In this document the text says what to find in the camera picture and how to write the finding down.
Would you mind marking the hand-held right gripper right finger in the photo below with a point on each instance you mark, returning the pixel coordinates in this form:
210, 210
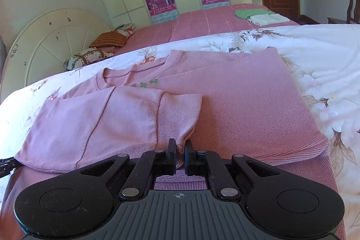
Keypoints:
189, 155

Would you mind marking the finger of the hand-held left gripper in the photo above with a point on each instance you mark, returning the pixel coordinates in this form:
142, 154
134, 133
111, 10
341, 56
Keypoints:
6, 165

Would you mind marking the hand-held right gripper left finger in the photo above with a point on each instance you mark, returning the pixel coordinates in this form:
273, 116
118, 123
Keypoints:
171, 154

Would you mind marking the pink knit sweater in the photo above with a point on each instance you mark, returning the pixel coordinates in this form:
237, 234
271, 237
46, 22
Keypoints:
239, 105

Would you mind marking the white brown patterned pillow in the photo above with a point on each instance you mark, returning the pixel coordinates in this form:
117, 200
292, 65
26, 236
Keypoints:
87, 57

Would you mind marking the brown striped pillow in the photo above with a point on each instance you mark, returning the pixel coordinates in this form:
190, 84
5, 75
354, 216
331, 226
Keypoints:
109, 39

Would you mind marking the cream round headboard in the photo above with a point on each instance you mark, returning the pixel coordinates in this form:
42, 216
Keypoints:
47, 40

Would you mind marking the floral pillow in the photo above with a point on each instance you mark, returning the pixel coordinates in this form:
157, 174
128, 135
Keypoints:
125, 29

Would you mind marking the pink checked bedsheet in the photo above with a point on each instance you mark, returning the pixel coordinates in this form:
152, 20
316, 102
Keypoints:
202, 23

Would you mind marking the green folded cloth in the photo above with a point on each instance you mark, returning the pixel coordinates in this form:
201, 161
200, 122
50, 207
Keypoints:
247, 13

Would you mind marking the white folded cloth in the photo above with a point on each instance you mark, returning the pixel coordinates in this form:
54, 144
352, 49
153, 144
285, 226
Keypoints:
267, 19

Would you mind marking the white floral blanket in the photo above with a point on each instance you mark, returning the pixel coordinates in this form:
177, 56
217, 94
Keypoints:
323, 60

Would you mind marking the dark wooden chair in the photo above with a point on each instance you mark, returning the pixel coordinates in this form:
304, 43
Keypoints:
353, 6

